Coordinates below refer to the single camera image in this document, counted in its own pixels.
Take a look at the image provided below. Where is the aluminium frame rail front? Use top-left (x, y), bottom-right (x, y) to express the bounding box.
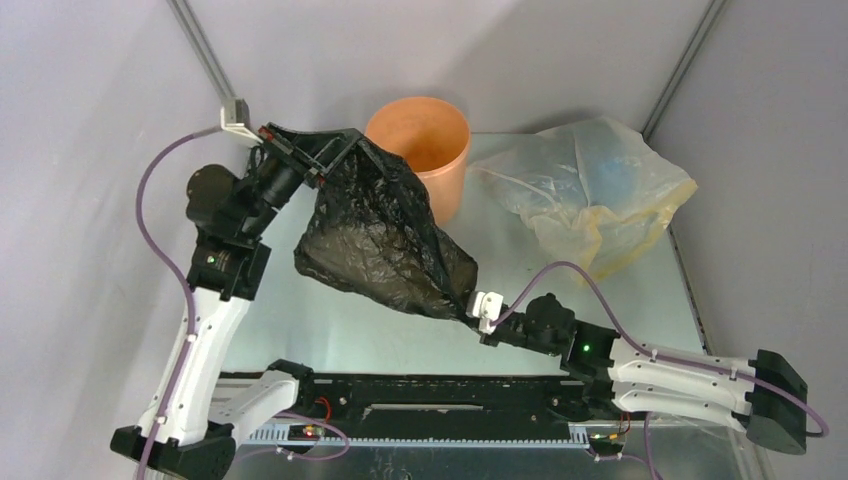
top-left (148, 377), bottom-right (757, 452)

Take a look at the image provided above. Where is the aluminium corner post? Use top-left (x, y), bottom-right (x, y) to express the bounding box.
top-left (641, 0), bottom-right (729, 145)
top-left (166, 0), bottom-right (236, 101)

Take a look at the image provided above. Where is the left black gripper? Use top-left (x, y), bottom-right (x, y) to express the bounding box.
top-left (239, 122), bottom-right (361, 240)

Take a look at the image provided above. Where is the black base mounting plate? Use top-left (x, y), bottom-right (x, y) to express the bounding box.
top-left (290, 374), bottom-right (643, 442)

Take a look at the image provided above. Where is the right small circuit board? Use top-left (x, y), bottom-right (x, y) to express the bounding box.
top-left (589, 432), bottom-right (627, 444)

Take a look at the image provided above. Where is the orange plastic trash bin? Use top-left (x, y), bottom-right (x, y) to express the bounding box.
top-left (365, 96), bottom-right (472, 226)

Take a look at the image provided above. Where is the right aluminium corner post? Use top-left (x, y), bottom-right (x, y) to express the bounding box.
top-left (641, 0), bottom-right (729, 145)

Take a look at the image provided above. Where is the small circuit board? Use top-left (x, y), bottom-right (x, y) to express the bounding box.
top-left (287, 425), bottom-right (325, 441)
top-left (589, 432), bottom-right (627, 444)

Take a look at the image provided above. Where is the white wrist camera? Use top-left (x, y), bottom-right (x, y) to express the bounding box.
top-left (466, 291), bottom-right (504, 335)
top-left (219, 97), bottom-right (262, 147)

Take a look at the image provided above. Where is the left small circuit board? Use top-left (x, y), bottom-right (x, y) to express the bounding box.
top-left (287, 425), bottom-right (325, 441)

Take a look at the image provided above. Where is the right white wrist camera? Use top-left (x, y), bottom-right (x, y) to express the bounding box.
top-left (466, 291), bottom-right (504, 335)

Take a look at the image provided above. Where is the left aluminium corner post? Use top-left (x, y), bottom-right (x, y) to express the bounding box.
top-left (166, 0), bottom-right (236, 101)

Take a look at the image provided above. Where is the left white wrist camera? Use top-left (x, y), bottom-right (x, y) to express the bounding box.
top-left (219, 97), bottom-right (262, 147)

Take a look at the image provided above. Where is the translucent yellowish plastic bag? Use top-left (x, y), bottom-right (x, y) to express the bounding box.
top-left (470, 117), bottom-right (698, 280)

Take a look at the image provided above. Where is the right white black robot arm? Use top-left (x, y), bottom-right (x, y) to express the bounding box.
top-left (467, 292), bottom-right (808, 455)

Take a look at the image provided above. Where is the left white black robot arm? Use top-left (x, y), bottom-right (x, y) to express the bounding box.
top-left (110, 123), bottom-right (361, 479)

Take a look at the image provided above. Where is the black trash bag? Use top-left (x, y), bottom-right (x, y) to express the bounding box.
top-left (293, 138), bottom-right (478, 322)

